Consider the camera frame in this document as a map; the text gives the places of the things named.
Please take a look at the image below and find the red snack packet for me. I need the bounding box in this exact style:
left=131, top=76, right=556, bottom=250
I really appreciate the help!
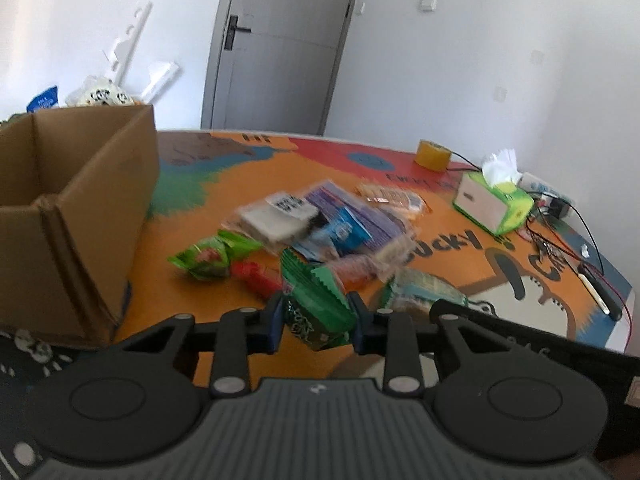
left=231, top=259, right=286, bottom=301

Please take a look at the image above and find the orange cracker packet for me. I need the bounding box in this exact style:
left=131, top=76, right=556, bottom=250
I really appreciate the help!
left=356, top=180, right=433, bottom=221

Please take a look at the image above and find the light green snack packet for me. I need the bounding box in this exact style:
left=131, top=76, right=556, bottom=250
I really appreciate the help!
left=167, top=230, right=263, bottom=282

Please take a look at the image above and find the pink orange snack packet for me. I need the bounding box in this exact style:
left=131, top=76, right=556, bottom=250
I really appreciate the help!
left=327, top=254, right=381, bottom=288

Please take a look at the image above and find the black cable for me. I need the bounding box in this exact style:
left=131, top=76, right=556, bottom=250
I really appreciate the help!
left=450, top=150, right=608, bottom=273

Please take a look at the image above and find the bunch of keys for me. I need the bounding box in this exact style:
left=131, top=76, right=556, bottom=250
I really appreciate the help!
left=530, top=237, right=571, bottom=271

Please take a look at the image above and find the colourful printed table mat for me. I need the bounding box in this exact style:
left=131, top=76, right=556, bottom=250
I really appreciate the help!
left=115, top=130, right=628, bottom=391

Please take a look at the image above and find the white black pen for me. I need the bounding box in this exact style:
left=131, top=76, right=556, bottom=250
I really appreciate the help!
left=577, top=262, right=623, bottom=321

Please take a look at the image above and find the blue bag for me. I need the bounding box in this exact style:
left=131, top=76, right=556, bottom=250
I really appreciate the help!
left=26, top=87, right=61, bottom=113

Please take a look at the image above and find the dark green zigzag snack packet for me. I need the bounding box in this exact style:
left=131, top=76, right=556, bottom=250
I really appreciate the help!
left=280, top=247, right=353, bottom=352

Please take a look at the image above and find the white power strip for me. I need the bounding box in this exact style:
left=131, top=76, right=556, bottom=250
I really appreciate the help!
left=517, top=172, right=558, bottom=196

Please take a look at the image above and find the grey door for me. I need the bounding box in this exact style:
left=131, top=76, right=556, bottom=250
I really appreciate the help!
left=200, top=0, right=366, bottom=136

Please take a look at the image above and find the white packet with black label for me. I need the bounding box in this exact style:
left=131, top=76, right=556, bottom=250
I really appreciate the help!
left=222, top=191, right=323, bottom=253

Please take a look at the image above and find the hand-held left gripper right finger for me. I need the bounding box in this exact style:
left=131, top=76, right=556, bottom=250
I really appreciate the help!
left=347, top=291, right=501, bottom=395

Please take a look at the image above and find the tall white foam board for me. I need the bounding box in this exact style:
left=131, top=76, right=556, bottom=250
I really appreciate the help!
left=102, top=2, right=153, bottom=83

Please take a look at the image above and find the purple snack packet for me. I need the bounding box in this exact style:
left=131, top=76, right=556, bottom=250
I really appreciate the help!
left=305, top=180, right=416, bottom=261

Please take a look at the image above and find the blue snack packet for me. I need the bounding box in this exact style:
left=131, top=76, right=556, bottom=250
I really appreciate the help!
left=292, top=205, right=373, bottom=263

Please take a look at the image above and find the yellow tape roll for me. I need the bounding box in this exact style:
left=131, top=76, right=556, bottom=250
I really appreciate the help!
left=415, top=140, right=453, bottom=172

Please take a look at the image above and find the green tissue box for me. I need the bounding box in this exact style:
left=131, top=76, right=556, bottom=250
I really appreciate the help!
left=452, top=149, right=536, bottom=237

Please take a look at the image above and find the pale green white packet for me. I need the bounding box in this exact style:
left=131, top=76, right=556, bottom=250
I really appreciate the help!
left=380, top=267, right=468, bottom=318

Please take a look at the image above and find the large cardboard box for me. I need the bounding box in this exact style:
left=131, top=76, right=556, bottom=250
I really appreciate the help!
left=0, top=104, right=161, bottom=350

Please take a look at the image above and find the black door handle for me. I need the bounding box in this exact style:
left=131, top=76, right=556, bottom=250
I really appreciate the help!
left=222, top=15, right=251, bottom=51

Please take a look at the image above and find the black cables and adapter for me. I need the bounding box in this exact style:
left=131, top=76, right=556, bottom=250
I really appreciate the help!
left=445, top=162, right=633, bottom=313

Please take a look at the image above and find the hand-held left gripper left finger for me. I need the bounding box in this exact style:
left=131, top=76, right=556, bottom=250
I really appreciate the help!
left=112, top=291, right=286, bottom=397

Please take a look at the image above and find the short white foam board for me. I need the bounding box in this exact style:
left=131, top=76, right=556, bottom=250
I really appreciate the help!
left=140, top=61, right=180, bottom=103

